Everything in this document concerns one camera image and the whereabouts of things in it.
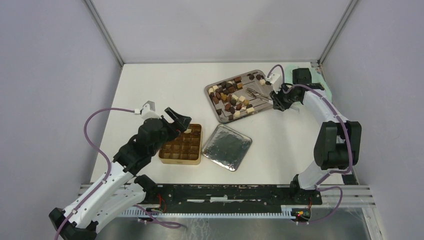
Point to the gold chocolate box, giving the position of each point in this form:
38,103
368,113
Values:
185,149

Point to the metal serving tongs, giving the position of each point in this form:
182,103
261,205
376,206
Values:
253,93

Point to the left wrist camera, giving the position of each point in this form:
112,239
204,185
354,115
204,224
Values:
147,111

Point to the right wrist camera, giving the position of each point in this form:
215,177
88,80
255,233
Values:
276,81

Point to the green printed cloth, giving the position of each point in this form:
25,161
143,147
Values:
316,77

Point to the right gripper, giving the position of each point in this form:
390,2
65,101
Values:
277,104

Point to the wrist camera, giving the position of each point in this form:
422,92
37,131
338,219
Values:
147,111
276,81

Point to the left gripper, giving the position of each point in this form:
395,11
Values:
180,124

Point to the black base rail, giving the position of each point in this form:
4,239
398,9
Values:
229,198

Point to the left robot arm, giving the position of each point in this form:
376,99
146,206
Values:
120,186

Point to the steel tray with chocolates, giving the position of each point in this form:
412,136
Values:
230,101

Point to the silver box lid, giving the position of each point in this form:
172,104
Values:
226,147

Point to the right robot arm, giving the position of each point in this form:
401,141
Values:
337,146

